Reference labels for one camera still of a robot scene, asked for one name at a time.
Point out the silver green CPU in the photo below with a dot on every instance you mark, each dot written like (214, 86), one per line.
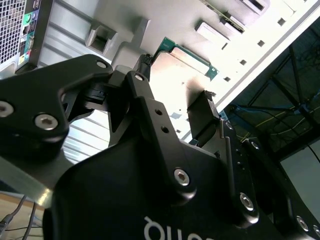
(175, 65)

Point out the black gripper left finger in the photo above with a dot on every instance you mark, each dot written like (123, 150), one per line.
(37, 95)

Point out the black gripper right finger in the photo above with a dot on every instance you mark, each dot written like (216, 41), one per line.
(240, 175)

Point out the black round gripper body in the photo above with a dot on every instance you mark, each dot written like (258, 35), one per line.
(112, 200)

